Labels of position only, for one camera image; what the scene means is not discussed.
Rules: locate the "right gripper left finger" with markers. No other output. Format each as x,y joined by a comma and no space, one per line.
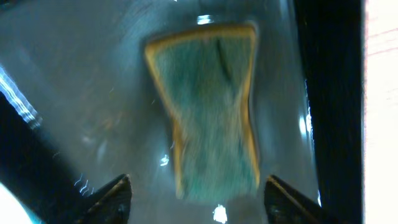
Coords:
111,204

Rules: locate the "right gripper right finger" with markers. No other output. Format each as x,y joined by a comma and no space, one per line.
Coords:
286,205

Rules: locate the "green rimmed plate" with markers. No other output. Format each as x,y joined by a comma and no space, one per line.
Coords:
12,212

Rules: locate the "yellow green sponge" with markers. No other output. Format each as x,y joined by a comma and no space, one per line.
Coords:
204,79

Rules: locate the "black water tray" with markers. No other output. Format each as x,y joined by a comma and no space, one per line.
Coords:
79,106

